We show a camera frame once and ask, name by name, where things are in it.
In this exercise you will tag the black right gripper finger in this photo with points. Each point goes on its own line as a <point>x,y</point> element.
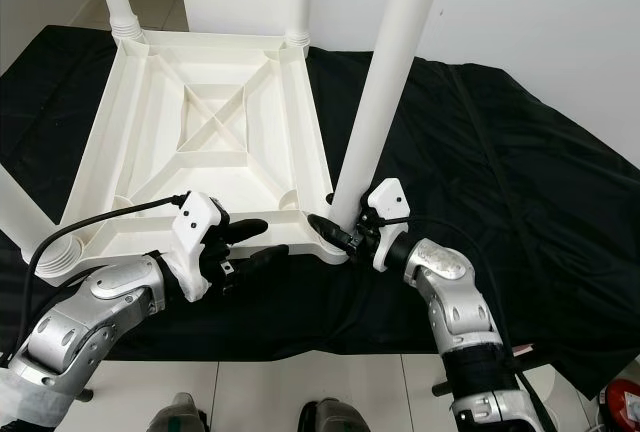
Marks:
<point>328,230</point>

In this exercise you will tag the white plastic table top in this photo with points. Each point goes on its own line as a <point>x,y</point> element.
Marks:
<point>140,152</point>

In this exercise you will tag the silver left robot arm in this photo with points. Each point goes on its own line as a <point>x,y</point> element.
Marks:
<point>100,322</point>

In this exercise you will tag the grey left robot leg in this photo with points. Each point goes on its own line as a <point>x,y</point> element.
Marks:
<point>185,414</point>

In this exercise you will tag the grey robot leg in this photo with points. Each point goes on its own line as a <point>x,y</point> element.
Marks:
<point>185,414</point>
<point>335,417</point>

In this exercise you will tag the grey right robot leg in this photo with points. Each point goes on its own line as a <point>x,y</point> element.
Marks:
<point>335,417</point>

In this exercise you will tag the black table cloth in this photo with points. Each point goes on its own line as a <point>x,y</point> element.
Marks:
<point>540,202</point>

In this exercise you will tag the white round base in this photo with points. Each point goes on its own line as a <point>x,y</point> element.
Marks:
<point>545,390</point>

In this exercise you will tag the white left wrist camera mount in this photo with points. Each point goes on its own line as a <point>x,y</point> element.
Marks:
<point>195,222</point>

